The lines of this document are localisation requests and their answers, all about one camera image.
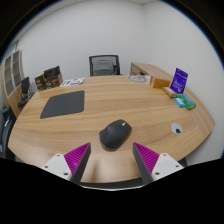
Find round white printed disc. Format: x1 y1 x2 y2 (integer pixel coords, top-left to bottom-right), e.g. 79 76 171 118
127 74 148 84

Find dark grey mouse pad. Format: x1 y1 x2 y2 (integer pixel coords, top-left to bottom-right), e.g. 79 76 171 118
39 90 86 120

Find small black office chair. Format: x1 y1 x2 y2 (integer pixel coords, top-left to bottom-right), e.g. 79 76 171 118
17 76 34 108

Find black mesh office chair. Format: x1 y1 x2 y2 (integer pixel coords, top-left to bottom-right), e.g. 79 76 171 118
88 54 121 77

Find black computer mouse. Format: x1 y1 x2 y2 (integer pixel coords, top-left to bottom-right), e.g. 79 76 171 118
98 119 133 152

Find small blue box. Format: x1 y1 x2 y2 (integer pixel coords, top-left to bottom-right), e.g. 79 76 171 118
173 96 186 108

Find wooden shelf unit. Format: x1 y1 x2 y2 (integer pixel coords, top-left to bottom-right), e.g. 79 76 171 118
0 49 25 118

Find small tan box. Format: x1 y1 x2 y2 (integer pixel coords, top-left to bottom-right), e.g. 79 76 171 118
162 86 178 99

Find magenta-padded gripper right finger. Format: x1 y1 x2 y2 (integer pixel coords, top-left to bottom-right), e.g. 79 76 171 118
132 142 185 185

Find black padded office chair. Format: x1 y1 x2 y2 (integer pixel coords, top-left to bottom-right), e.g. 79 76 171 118
0 106 18 160

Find white printed paper sheet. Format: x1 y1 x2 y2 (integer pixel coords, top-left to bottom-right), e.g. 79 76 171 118
59 77 86 88

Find small green box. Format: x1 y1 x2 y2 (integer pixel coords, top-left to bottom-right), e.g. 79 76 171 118
177 93 197 110

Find silver table cable grommet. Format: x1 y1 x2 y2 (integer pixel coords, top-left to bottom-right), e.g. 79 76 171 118
170 122 184 136

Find wooden side desk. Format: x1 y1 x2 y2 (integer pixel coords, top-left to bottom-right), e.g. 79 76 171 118
129 61 174 81

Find orange cardboard box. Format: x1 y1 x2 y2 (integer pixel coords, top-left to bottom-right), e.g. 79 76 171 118
149 76 172 90

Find black box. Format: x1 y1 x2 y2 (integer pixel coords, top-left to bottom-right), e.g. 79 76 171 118
43 65 61 79

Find large brown cardboard box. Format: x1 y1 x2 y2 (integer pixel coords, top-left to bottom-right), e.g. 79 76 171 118
43 73 64 90

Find small brown cardboard box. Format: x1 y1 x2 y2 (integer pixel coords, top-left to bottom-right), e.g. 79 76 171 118
34 73 47 92

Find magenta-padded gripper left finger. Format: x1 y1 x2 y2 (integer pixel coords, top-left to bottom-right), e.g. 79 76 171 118
41 142 92 184

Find purple card package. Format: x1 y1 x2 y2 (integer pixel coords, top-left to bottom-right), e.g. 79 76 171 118
169 67 189 95

